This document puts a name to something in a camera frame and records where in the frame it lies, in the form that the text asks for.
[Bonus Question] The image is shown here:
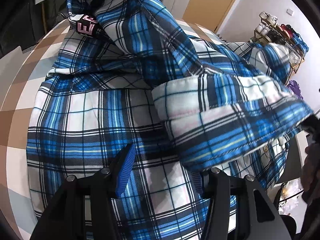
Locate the wooden door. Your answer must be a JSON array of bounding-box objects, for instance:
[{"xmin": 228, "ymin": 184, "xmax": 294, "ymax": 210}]
[{"xmin": 183, "ymin": 0, "xmax": 235, "ymax": 32}]

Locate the wooden shoe rack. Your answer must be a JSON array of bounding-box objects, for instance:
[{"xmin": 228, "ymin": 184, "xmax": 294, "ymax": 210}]
[{"xmin": 250, "ymin": 11, "xmax": 309, "ymax": 76}]

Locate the blue white plaid shirt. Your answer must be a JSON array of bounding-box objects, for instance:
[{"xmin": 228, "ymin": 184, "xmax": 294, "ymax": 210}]
[{"xmin": 26, "ymin": 0, "xmax": 313, "ymax": 239}]

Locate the purple cloth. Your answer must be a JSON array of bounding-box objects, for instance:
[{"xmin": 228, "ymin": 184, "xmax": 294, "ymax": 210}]
[{"xmin": 287, "ymin": 80, "xmax": 303, "ymax": 100}]

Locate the brown blue checkered bed cover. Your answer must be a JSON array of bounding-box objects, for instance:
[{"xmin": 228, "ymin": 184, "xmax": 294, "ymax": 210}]
[{"xmin": 0, "ymin": 17, "xmax": 226, "ymax": 240}]

